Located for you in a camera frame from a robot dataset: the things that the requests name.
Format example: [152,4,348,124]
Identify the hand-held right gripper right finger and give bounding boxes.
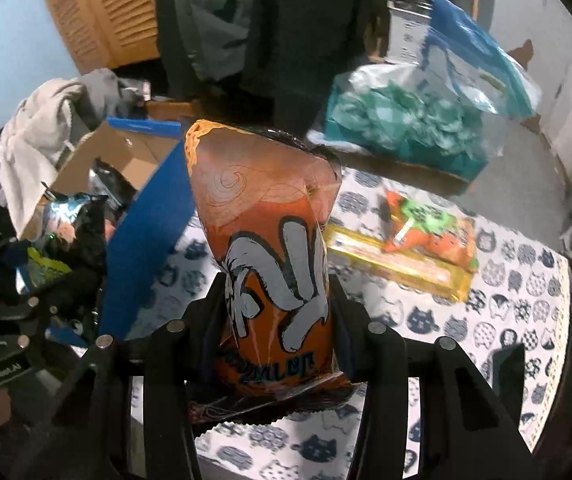
[327,274,537,480]

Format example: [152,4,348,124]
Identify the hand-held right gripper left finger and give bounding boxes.
[11,279,228,480]

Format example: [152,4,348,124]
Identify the orange snack bag white script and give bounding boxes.
[183,119,362,423]

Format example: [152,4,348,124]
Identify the cardboard box with blue outside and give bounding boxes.
[20,116,203,343]

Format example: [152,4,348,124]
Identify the black silver snack packet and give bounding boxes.
[40,187,112,281]

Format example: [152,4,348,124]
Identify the yellow long snack packet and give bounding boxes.
[325,224,474,303]

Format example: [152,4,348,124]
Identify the white towel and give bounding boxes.
[0,79,88,222]

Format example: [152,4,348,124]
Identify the orange snack packet green label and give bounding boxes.
[381,189,479,268]

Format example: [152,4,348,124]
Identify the cat print blanket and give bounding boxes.
[100,164,572,480]

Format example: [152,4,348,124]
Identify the teal items plastic bag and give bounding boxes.
[310,64,494,197]

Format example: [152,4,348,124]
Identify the wooden board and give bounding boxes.
[143,100,202,122]

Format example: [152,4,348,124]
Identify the wooden louvered door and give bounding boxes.
[32,0,163,75]

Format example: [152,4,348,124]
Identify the dark hanging jacket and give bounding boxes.
[155,0,383,137]

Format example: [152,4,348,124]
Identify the blue clear plastic bag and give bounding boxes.
[422,0,543,117]

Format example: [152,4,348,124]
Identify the grey green hanging garment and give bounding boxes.
[170,0,253,77]

